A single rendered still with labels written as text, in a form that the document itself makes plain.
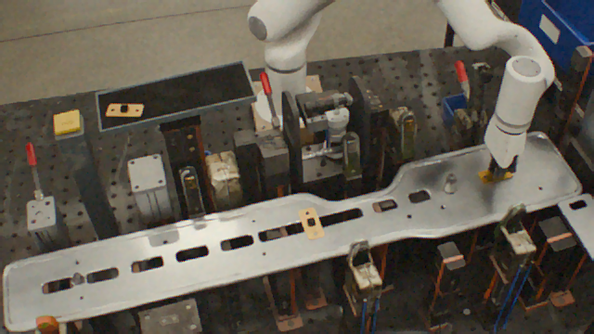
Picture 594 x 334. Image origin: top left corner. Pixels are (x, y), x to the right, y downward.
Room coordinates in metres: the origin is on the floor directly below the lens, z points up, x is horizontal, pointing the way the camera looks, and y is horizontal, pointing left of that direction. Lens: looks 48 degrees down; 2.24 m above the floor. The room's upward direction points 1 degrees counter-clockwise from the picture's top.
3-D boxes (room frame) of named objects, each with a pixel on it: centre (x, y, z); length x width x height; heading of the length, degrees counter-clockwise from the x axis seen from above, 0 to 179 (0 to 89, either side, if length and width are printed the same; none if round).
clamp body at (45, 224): (0.91, 0.60, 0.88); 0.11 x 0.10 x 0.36; 16
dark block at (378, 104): (1.19, -0.17, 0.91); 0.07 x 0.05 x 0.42; 16
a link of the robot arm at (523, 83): (1.05, -0.47, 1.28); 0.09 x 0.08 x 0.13; 137
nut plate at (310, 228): (0.92, -0.02, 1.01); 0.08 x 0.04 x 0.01; 16
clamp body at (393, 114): (1.18, -0.24, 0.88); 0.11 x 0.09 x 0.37; 16
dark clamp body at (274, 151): (1.10, 0.07, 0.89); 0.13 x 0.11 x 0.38; 16
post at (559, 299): (0.90, -0.67, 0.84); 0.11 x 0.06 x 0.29; 16
